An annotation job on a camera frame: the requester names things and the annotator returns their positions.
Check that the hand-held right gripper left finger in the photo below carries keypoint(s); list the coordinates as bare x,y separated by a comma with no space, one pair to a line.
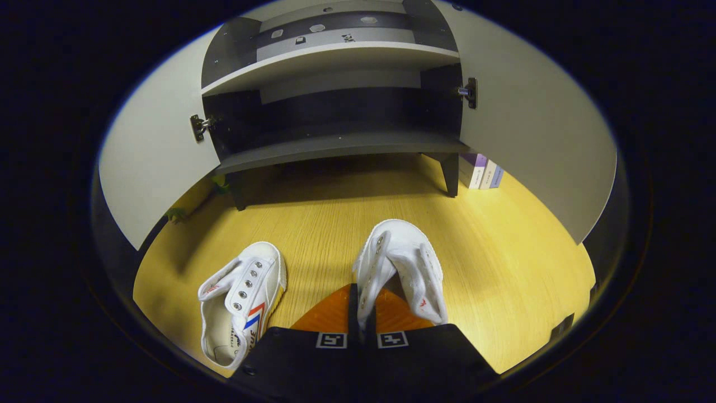
313,364

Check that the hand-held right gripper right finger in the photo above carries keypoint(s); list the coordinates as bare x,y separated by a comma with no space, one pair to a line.
425,358

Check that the white canvas shoe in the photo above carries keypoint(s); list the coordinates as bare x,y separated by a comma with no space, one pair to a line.
246,291
403,246

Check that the white shoe cabinet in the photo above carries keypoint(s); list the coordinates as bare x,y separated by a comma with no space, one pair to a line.
335,145

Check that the white shoe cabinet door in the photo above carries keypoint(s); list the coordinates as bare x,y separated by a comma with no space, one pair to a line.
531,129
162,151

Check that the yellow round toy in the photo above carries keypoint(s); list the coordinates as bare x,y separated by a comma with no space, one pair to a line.
219,183

